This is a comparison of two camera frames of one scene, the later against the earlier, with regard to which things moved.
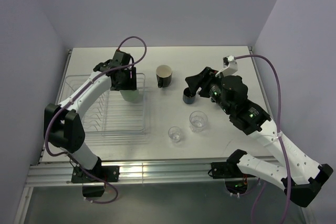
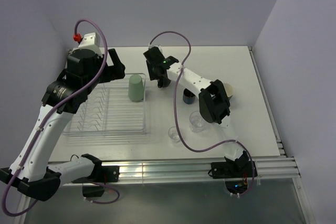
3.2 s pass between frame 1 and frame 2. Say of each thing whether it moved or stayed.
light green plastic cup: moved
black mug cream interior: stayed
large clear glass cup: stayed
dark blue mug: stayed
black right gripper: moved
